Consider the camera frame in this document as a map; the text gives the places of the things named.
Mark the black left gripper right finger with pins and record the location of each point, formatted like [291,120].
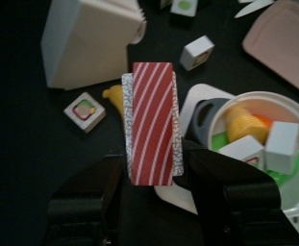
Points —
[236,198]

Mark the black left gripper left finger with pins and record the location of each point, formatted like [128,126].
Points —
[82,198]

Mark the white speckled rice block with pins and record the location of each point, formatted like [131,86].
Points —
[126,128]

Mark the red white-striped salmon slice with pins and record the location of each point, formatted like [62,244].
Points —
[152,125]

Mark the white sushi block with filling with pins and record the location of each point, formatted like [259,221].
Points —
[240,150]

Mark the green toy leaf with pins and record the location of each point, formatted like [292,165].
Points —
[219,141]

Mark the tall white sushi block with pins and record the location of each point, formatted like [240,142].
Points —
[281,145]

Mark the yellow toy corn cob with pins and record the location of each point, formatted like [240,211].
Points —
[245,126]

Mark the orange toy food piece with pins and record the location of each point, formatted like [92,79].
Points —
[264,121]

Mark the white tile with fruit picture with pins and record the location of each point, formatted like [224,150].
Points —
[84,111]

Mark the yellow toy food piece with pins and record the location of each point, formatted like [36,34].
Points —
[114,97]

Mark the white toy kitchen scale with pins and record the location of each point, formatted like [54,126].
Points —
[197,96]

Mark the white sushi roll with filling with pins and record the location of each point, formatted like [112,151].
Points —
[195,53]

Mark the white toy knife block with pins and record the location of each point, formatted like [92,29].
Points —
[90,44]

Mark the pink plastic tray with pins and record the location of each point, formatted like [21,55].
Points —
[283,41]

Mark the white toy knife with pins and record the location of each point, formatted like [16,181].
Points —
[251,8]

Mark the sushi roll with green centre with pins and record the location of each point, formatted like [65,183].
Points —
[183,7]

